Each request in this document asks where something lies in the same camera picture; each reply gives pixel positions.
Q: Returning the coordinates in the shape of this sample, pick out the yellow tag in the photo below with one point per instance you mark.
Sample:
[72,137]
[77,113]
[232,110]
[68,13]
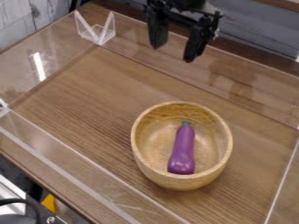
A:
[49,203]

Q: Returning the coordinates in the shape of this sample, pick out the clear acrylic corner bracket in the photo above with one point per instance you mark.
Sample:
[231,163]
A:
[99,34]

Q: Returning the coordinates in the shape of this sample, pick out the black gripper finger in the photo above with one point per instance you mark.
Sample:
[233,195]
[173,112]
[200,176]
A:
[197,40]
[157,27]

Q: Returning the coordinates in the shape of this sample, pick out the purple toy eggplant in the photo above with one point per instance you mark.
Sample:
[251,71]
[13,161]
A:
[181,161]

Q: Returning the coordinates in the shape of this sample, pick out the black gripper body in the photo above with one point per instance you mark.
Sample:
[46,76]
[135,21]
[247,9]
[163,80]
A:
[176,9]

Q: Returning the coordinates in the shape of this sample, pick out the clear acrylic tray wall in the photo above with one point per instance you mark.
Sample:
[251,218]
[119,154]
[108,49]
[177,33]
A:
[84,185]

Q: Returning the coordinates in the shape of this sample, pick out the brown wooden bowl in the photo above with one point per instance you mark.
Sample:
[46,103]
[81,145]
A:
[152,136]

